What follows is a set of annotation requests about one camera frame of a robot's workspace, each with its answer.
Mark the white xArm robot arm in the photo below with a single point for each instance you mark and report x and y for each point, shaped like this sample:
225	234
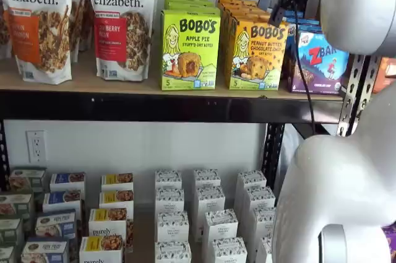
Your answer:
340	182

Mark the blue purple ZBar box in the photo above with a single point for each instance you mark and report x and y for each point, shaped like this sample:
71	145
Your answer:
292	15
325	71
306	26

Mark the large orange snack box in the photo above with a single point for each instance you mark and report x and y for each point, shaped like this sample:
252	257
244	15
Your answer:
385	74

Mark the white patterned pantry box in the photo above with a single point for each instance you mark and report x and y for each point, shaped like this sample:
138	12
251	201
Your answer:
229	251
264	222
169	201
206	179
210	199
264	250
260	198
172	253
172	227
168	179
251	179
220	226

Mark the wooden shelf board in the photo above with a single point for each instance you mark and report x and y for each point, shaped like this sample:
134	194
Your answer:
83	74

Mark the yellow label granola box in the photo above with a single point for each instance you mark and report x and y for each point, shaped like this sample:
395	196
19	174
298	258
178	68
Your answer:
116	199
117	182
101	252
107	224

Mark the blue label granola box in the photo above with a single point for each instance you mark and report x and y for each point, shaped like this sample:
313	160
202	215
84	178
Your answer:
44	252
67	182
62	201
55	224

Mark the red label granola bag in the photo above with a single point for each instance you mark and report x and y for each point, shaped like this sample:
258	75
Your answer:
123	34

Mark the black metal shelving rack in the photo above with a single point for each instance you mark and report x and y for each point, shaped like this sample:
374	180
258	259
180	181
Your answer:
154	106

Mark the white granola bag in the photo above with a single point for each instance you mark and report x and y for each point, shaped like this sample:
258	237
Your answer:
4	34
75	28

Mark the orange label granola bag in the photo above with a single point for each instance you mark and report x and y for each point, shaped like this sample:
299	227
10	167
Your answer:
40	28

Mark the white cartons group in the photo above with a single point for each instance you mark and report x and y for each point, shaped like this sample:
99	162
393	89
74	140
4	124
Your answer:
143	238

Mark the green cereal carton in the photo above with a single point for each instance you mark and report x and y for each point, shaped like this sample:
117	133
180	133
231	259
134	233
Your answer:
17	207
10	232
28	179
6	255

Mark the white wall outlet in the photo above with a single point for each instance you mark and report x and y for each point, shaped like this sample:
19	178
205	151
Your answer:
36	146

